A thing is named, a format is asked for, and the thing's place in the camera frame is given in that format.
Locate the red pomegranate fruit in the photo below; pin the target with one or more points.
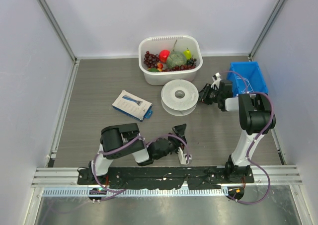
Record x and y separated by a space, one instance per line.
163 55

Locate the yellow green pear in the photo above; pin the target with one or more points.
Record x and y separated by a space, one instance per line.
187 54

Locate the white slotted cable duct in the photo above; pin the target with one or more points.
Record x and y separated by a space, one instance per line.
97 192

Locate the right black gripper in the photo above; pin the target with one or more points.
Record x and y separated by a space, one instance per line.
206 89

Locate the blue razor package box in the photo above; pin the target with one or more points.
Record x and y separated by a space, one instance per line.
133 106

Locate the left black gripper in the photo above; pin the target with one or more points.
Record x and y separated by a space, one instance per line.
180 130

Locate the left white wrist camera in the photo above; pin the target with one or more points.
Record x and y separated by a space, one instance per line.
184 159

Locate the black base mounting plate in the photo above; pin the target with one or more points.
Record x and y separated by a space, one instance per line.
168 178

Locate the white perforated filament spool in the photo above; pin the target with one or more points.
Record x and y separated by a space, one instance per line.
179 97

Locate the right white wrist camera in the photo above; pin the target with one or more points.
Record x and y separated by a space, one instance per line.
216 79

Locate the blue plastic storage bin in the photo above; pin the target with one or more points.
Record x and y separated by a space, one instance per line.
252 78

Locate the dark blue grapes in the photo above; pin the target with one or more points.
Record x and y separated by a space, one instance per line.
191 61

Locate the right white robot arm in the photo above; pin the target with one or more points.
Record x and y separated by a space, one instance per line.
256 118

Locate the green melon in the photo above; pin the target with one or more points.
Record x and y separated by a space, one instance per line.
175 58

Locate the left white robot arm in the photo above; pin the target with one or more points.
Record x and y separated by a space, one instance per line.
123 140

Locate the white plastic fruit basket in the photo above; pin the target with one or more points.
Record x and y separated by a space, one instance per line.
172 43

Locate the orange peach fruit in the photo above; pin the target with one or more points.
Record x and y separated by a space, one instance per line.
159 66

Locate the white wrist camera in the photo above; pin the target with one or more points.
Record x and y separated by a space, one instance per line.
216 79
184 159

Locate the dark red grape bunch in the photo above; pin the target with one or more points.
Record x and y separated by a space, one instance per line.
179 68

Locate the green lime fruit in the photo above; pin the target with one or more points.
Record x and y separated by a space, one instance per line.
153 70

